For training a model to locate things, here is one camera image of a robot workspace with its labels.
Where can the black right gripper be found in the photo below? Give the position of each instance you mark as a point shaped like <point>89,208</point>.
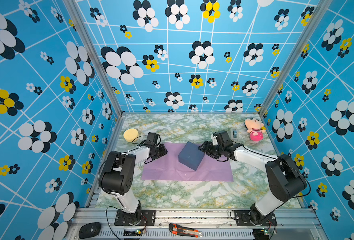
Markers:
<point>209,144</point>

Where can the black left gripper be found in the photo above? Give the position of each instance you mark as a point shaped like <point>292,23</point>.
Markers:
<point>163,150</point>

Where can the dark blue gift box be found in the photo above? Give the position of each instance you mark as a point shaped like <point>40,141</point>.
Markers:
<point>191,156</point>

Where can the purple wrapping paper sheet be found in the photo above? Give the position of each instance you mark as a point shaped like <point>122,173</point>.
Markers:
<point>168,168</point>

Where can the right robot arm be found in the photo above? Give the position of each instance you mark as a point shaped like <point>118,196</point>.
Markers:
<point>284,179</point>

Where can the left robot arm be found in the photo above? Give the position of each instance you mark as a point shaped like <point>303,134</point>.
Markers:
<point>116,175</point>

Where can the small grey white device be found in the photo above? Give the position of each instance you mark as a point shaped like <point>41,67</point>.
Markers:
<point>234,134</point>

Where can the yellow round sponge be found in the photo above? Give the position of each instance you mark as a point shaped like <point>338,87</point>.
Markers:
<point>131,134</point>

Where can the pink plush doll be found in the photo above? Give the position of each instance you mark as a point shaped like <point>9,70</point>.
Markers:
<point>255,129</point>

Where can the orange black utility knife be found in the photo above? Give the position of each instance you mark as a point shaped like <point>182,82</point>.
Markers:
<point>184,231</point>

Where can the left small circuit board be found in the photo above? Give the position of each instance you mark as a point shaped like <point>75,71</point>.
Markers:
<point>136,233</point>

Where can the small circuit board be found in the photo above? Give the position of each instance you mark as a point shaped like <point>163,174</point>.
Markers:
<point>136,233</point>
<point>261,234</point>

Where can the black computer mouse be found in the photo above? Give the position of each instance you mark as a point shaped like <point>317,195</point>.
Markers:
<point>89,230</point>

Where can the right small circuit board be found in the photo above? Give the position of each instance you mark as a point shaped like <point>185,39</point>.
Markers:
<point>261,234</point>

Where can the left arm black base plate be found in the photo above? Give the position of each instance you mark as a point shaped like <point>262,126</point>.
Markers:
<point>142,218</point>

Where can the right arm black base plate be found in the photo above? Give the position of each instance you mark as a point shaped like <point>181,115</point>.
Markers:
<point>244,219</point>

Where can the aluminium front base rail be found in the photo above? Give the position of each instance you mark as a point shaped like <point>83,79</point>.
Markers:
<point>215,224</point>

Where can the aluminium frame post left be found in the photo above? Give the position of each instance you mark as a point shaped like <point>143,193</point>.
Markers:
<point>75,15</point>

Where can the aluminium frame post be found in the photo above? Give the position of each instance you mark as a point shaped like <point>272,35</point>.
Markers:
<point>75,15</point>
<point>319,13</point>

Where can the aluminium frame post right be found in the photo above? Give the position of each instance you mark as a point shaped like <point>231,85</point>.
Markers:
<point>319,13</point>

